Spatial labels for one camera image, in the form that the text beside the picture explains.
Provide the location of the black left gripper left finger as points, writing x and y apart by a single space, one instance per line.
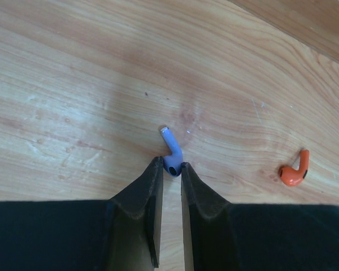
120 233

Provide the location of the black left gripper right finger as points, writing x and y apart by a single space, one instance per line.
220 235

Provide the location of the purple earbud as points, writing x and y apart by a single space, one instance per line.
172 162

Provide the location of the orange earbud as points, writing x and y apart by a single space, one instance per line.
292 177

